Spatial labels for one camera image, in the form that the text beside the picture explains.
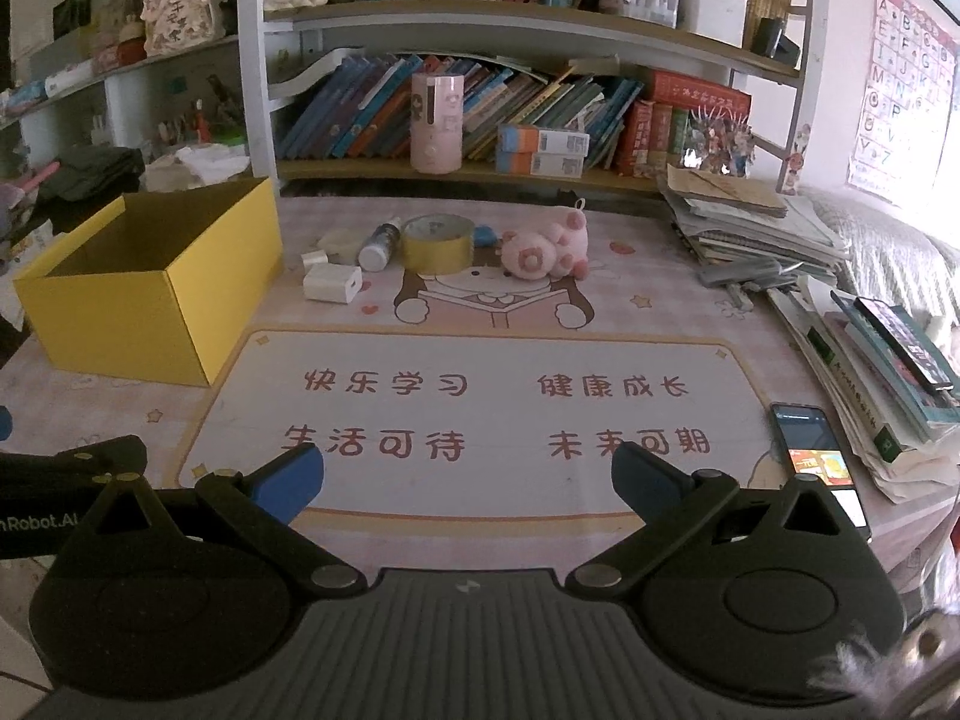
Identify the white cloth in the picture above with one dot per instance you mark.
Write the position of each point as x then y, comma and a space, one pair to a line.
195, 165

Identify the stack of workbooks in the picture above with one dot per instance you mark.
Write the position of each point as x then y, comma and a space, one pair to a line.
862, 405

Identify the grey stapler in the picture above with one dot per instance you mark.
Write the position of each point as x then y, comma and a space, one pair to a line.
742, 274

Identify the alphabet wall poster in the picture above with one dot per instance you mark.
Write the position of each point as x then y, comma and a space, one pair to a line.
900, 90

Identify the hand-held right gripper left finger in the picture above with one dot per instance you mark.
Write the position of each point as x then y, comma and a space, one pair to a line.
289, 476

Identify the acrylic character stand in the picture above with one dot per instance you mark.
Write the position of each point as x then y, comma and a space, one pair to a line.
720, 139

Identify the white pen box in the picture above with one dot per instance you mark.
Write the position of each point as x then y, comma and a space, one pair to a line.
712, 15

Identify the cream sponge block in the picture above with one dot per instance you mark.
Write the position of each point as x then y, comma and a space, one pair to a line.
337, 244

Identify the pink stick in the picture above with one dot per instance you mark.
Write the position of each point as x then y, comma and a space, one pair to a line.
34, 180

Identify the dark cloth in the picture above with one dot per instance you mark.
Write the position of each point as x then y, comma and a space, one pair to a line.
94, 172

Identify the red boxed book set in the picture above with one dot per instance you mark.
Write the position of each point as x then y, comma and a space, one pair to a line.
652, 127

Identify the yellow tape roll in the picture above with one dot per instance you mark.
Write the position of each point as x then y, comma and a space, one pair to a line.
435, 256

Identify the row of leaning books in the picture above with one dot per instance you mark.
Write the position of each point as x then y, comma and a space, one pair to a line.
345, 112

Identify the blue eraser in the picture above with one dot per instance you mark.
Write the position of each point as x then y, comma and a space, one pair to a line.
486, 235

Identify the small black box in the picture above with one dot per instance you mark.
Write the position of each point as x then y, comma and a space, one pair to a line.
776, 41

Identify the small orange bottle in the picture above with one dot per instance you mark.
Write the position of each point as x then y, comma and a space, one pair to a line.
201, 124

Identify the fluffy grey trim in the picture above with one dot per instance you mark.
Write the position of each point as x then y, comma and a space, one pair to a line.
877, 664

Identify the white side shelf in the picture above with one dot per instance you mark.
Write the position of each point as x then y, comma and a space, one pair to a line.
127, 101

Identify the yellow cardboard box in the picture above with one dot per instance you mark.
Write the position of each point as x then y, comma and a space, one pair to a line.
112, 330

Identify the orange blue white carton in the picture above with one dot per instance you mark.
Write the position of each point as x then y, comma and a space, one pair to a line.
544, 140
540, 163

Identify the pink cylinder container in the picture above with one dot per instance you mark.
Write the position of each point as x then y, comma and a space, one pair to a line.
435, 124

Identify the pink plush pig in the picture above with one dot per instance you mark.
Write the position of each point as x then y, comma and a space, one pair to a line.
536, 251

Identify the white spray bottle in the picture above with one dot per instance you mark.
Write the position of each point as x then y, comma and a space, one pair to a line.
377, 247

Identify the white bookshelf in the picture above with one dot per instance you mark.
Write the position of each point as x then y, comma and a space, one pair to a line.
259, 90

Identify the grey purple garment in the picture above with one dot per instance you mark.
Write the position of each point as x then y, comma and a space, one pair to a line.
11, 210

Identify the grey quilted blanket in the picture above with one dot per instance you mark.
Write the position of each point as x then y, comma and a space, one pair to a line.
885, 247

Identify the white charger adapter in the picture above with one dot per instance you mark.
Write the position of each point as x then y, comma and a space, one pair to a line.
330, 286

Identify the smartphone with lit screen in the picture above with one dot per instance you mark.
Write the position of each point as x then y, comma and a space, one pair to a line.
817, 457

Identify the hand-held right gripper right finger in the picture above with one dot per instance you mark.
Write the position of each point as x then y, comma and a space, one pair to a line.
645, 480

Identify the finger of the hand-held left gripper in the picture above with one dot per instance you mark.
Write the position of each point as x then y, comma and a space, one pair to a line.
4, 426
112, 457

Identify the floral gift bag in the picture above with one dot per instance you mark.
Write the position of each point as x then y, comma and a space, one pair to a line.
184, 11

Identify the pink printed desk mat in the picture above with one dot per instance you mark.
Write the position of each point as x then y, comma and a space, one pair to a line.
480, 360

